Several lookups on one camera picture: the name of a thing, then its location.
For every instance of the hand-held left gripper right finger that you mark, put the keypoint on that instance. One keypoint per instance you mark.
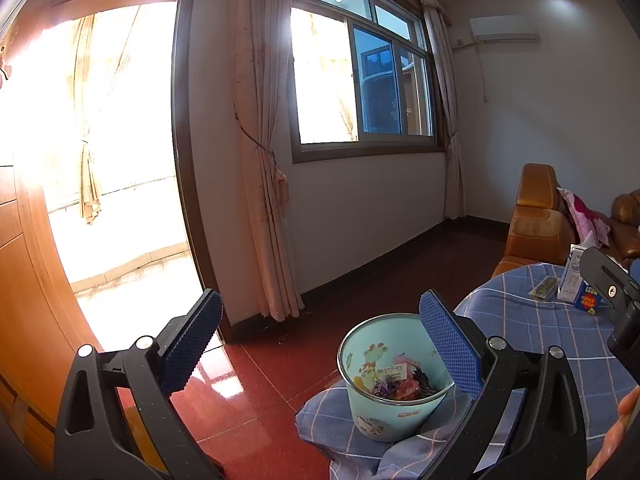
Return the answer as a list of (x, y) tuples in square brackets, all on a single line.
[(450, 345)]

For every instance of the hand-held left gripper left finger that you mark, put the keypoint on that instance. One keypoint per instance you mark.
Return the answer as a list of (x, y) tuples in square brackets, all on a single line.
[(192, 345)]

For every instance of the pink plastic bag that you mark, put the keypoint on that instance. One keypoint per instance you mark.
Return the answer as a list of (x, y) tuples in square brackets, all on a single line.
[(407, 390)]

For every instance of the purple foil wrapper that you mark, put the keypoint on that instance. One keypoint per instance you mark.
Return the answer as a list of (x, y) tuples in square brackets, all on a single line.
[(372, 387)]

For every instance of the teal cartoon-print trash bin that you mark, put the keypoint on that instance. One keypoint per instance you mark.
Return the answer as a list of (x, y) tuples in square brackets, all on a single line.
[(380, 420)]

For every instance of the person's right hand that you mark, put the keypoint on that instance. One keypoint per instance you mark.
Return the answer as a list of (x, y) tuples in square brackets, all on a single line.
[(625, 425)]

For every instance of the blue and white carton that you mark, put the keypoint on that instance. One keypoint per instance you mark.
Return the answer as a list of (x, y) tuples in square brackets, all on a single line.
[(587, 300)]

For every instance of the tall white milk carton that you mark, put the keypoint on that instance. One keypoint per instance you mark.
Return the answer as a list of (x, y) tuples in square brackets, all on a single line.
[(570, 280)]

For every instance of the blue checked tablecloth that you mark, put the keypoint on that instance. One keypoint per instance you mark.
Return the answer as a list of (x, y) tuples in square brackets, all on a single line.
[(525, 320)]

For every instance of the brown leather sofa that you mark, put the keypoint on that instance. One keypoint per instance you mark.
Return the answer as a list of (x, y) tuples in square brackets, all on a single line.
[(625, 230)]

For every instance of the flat grey packet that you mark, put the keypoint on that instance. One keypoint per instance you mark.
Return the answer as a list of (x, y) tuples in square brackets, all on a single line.
[(542, 288)]

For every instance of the brown leather armchair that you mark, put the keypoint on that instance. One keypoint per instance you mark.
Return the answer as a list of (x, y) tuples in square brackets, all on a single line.
[(535, 220)]

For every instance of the orange wooden door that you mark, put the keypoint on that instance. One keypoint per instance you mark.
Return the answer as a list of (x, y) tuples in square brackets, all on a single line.
[(30, 310)]

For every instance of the beige balcony curtain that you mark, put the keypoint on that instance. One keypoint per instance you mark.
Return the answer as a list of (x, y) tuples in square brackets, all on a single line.
[(90, 185)]

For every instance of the pink curtain beside sofa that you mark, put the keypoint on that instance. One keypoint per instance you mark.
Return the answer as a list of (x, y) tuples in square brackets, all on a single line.
[(450, 110)]

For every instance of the pink tied-back curtain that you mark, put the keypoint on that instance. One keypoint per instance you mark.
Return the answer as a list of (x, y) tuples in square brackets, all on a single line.
[(255, 110)]

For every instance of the sliding glass window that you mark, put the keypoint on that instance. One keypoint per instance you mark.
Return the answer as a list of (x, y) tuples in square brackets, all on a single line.
[(325, 85)]

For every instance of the white air conditioner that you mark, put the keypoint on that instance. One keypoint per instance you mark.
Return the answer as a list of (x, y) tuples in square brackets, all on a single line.
[(505, 27)]

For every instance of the dark brown door frame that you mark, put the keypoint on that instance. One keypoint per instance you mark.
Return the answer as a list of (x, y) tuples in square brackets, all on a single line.
[(187, 160)]

